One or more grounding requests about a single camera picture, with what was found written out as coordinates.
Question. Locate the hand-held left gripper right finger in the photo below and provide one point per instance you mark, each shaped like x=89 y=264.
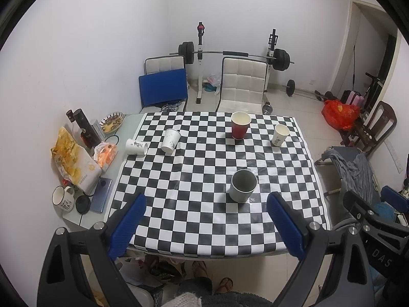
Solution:
x=286 y=227

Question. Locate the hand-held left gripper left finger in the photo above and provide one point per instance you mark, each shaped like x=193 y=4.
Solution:
x=127 y=224

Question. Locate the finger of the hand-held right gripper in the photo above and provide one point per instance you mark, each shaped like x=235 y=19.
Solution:
x=394 y=195
x=356 y=206

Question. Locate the white printed paper cup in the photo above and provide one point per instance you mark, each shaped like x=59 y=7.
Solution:
x=136 y=147
x=280 y=135
x=171 y=140

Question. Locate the red paper cup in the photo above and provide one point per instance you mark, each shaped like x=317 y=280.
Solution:
x=240 y=126

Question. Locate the grey cloth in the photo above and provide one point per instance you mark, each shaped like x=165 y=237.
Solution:
x=354 y=169

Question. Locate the blue smartphone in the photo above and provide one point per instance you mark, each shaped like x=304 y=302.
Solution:
x=101 y=195

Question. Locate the white plastic bag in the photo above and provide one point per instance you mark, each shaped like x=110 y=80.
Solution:
x=134 y=270

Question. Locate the black round coaster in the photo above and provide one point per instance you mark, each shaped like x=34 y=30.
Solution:
x=82 y=205

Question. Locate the grey ceramic mug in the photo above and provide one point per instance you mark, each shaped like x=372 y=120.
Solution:
x=242 y=187

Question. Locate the white printed enamel mug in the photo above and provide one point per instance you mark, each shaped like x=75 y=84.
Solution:
x=63 y=200

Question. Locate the dark wooden chair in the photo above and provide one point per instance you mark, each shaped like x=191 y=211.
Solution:
x=372 y=128

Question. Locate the orange snack packet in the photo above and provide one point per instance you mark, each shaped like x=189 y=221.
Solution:
x=106 y=153

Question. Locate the yellow chips snack bag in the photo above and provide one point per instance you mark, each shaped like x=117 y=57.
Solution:
x=75 y=163

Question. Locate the black white checkered tablecloth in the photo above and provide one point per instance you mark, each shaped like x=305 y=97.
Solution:
x=204 y=198

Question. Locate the person's right foot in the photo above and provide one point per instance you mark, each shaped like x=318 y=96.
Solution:
x=224 y=285

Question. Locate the person's foot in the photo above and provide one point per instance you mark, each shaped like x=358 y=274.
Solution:
x=199 y=269
x=224 y=285

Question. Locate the person's left foot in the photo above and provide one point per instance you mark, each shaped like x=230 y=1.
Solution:
x=199 y=269

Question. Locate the red plastic bag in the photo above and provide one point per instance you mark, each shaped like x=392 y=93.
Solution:
x=340 y=113

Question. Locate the plate of food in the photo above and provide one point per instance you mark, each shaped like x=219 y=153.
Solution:
x=111 y=122

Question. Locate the person's grey clothed legs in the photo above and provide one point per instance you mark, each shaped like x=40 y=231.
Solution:
x=207 y=297

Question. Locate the pink suitcase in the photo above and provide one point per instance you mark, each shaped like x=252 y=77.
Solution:
x=351 y=99

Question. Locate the dark tall bottle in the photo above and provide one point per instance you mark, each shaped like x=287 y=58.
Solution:
x=83 y=127

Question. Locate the small chrome dumbbell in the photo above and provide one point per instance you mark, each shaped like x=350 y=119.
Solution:
x=267 y=108

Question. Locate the short barbell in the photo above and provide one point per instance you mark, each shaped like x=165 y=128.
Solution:
x=300 y=90

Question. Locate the blue folding chair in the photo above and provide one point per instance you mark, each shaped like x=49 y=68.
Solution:
x=163 y=87

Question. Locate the white padded chair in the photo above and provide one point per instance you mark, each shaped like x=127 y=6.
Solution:
x=242 y=84
x=164 y=64

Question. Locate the clear plastic bag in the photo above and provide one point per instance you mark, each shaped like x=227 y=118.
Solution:
x=213 y=81

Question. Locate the long barbell with black plates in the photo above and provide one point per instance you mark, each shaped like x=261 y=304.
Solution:
x=281 y=59

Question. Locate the white barbell rack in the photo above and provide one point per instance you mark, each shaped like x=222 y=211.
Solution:
x=200 y=64

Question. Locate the white door frame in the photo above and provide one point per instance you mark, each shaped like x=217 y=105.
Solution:
x=361 y=38

